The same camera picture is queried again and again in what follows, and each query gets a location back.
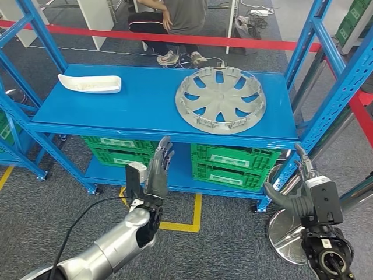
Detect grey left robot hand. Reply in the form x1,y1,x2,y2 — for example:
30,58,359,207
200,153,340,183
145,135,176,199

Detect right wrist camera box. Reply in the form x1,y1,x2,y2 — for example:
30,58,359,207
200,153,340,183
303,176,344,227

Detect white plastic trim part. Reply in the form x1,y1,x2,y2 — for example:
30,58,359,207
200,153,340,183
57,73,122,95

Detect seated person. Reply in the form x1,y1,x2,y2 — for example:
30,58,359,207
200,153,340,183
127,0,209,67

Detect stacked green plastic crates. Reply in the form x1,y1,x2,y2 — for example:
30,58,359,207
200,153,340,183
0,112,23,153
335,0,373,48

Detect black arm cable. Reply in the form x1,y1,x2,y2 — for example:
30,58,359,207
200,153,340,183
48,197,130,280

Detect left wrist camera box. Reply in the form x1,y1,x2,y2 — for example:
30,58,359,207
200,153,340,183
125,162,148,198

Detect steel barrier post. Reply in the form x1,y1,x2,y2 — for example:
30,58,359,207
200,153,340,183
291,50,327,115

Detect green plastic crate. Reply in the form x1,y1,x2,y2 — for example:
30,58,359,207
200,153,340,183
81,135,167,169
191,143,281,193

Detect white desk leg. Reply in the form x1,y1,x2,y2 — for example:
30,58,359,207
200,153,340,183
225,0,240,55

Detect white floor cable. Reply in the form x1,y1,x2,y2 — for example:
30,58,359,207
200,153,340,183
29,45,158,57

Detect white cabinet panel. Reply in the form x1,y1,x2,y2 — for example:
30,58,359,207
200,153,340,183
0,0,49,48
76,0,115,51

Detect grey bag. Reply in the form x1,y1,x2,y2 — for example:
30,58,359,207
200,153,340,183
233,15,261,53

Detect grey plastic wheel hubcap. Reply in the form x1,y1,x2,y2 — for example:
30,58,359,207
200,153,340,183
175,66,267,135

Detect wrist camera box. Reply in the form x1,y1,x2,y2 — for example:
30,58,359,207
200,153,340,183
125,162,148,198
303,176,344,227

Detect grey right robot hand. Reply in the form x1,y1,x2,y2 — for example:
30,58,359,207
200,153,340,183
263,143,318,218

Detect chrome stanchion base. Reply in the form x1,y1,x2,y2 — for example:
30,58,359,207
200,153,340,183
267,208,310,267

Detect yellow floor tape corner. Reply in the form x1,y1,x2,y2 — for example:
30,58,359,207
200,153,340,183
119,187,203,234

